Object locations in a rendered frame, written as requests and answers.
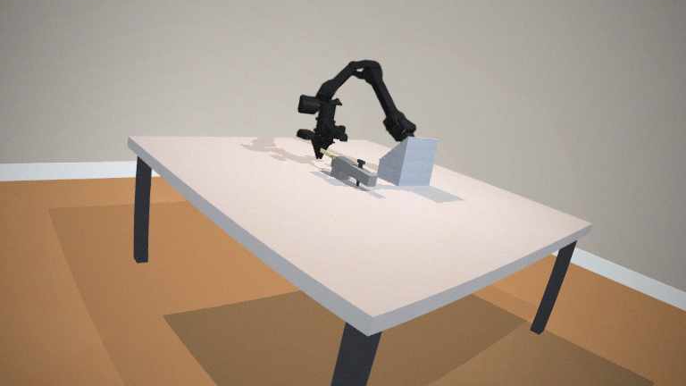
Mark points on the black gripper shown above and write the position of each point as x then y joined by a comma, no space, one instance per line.
319,140

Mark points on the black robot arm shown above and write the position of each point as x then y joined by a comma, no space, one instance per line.
398,126

